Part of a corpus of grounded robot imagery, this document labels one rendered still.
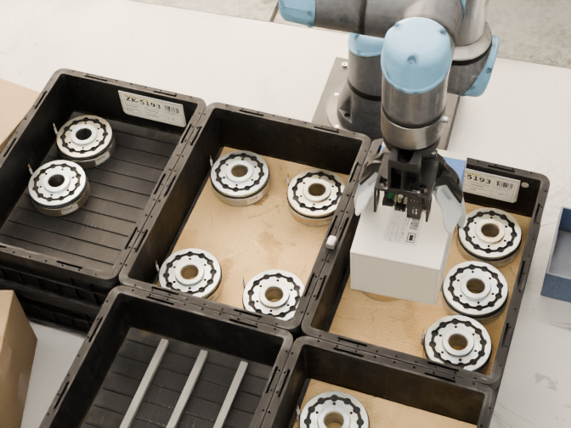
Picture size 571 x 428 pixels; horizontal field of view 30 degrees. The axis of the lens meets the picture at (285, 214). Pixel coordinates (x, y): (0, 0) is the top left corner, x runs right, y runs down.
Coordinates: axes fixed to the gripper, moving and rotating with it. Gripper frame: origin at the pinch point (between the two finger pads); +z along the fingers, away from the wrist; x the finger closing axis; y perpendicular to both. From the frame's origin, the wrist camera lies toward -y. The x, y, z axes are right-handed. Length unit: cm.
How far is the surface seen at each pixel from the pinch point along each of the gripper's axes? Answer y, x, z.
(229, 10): -147, -85, 112
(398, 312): -0.6, -0.9, 28.0
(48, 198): -7, -64, 25
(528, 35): -156, 8, 112
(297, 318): 9.8, -14.3, 17.9
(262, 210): -15.3, -28.0, 28.1
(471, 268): -9.8, 8.8, 25.2
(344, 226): -9.2, -11.9, 19.4
